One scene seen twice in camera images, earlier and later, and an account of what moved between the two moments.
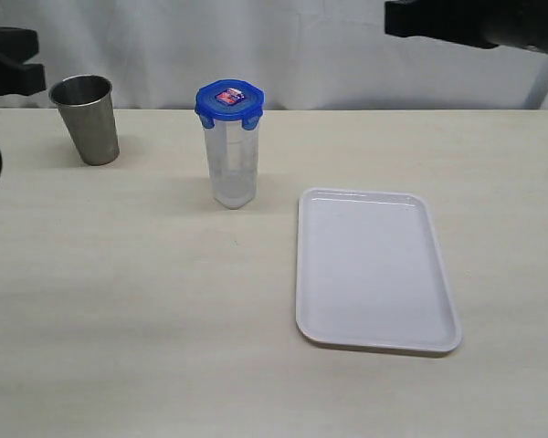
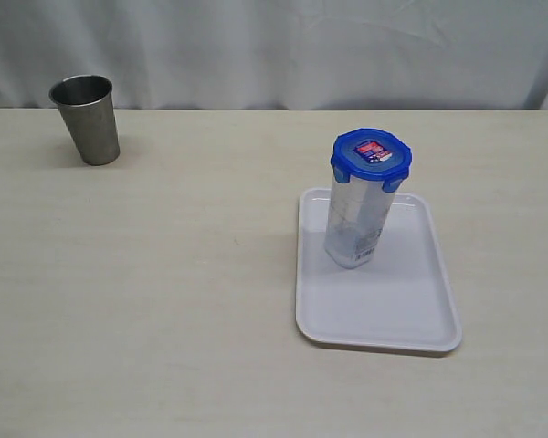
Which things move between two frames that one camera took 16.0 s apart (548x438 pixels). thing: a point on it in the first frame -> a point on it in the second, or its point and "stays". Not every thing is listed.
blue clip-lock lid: (229, 99) -> (371, 153)
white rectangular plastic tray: (369, 273) stays
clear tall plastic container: (233, 156) -> (357, 213)
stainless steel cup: (87, 105) stays
